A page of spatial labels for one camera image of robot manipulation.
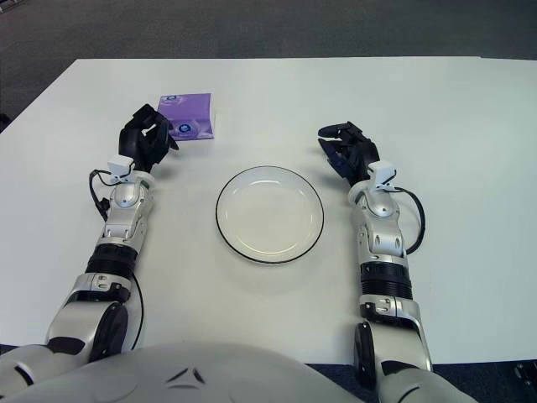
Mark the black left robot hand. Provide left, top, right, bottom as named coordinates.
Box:
left=117, top=103, right=182, bottom=173

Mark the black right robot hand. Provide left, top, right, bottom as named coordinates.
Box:
left=316, top=121, right=381, bottom=188

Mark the purple tissue paper pack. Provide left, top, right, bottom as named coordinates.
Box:
left=157, top=92, right=216, bottom=142

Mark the white plate with black rim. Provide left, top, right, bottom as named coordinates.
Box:
left=216, top=165, right=326, bottom=265

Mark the grey robot torso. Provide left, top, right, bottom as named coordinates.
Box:
left=0, top=340, right=378, bottom=403

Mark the black metal floor object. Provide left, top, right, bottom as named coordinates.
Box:
left=514, top=363, right=537, bottom=385

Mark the white left wrist mount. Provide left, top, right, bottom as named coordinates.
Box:
left=107, top=154, right=134, bottom=184

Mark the white wrist mount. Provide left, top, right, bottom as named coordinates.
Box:
left=368, top=161, right=398, bottom=192
left=107, top=154, right=134, bottom=184

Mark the white right wrist mount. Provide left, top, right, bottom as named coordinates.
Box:
left=368, top=161, right=398, bottom=192

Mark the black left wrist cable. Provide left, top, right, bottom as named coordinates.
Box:
left=87, top=169, right=111, bottom=219

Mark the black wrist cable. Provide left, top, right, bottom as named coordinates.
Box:
left=394, top=186, right=425, bottom=255
left=87, top=169, right=111, bottom=219

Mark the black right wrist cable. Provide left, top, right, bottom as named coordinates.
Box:
left=394, top=186, right=425, bottom=255

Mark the black left elbow cable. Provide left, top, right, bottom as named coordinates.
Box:
left=125, top=272, right=146, bottom=348

